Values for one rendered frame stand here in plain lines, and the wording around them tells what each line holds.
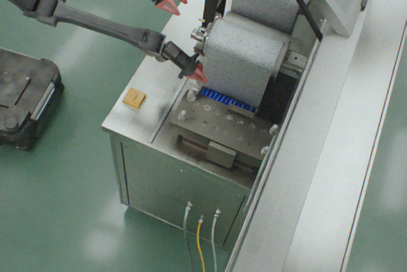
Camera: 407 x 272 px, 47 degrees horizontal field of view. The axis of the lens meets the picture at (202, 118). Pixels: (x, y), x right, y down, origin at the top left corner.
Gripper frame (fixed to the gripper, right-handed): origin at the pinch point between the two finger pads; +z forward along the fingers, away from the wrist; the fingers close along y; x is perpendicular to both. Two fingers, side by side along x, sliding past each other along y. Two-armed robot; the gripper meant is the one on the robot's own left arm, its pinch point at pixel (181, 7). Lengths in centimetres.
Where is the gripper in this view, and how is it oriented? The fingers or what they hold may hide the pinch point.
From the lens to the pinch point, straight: 160.9
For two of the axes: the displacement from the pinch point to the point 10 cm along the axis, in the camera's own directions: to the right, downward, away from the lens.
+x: 6.5, -1.4, -7.4
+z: 6.4, 6.4, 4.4
